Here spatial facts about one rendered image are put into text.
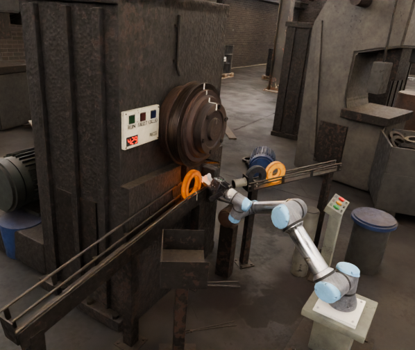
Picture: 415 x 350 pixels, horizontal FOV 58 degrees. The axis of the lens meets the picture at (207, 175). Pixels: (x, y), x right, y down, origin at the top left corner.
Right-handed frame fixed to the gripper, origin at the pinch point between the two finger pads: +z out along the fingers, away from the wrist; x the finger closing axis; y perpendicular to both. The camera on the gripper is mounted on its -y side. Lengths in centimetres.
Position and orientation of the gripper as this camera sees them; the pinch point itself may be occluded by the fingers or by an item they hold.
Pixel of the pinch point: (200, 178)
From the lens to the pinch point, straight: 233.9
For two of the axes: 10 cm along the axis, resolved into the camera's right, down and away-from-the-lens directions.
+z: -7.9, -5.3, 3.1
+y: 3.4, -8.0, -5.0
